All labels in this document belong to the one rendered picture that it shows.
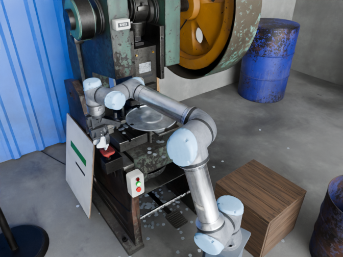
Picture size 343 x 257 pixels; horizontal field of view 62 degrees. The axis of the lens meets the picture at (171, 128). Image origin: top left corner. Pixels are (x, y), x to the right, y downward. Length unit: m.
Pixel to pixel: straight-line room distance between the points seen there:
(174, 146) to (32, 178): 1.83
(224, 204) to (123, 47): 0.84
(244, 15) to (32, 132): 2.05
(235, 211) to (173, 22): 0.95
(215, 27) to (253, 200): 0.99
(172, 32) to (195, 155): 0.77
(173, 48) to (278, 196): 1.06
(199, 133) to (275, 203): 0.94
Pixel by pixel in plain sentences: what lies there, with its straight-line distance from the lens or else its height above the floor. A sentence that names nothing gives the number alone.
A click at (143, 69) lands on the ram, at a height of 1.06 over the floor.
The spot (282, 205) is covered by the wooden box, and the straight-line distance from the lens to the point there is 1.81.
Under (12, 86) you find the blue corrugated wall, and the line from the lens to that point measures 2.63.
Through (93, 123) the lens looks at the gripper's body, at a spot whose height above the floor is 0.94.
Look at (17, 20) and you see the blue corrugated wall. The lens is 2.52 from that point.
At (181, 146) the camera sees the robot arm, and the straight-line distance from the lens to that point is 0.95.
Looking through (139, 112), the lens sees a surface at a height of 0.78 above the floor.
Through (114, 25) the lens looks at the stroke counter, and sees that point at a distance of 1.33.
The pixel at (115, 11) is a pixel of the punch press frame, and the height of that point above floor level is 1.36.
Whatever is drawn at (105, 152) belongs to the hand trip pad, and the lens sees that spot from 1.42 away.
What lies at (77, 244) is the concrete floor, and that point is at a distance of 2.05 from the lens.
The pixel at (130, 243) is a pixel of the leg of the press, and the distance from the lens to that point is 1.95.
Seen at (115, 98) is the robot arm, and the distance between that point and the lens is 1.15.
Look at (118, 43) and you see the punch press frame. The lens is 1.38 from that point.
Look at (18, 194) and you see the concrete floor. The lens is 2.54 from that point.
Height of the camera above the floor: 1.59
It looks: 32 degrees down
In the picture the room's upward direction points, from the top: straight up
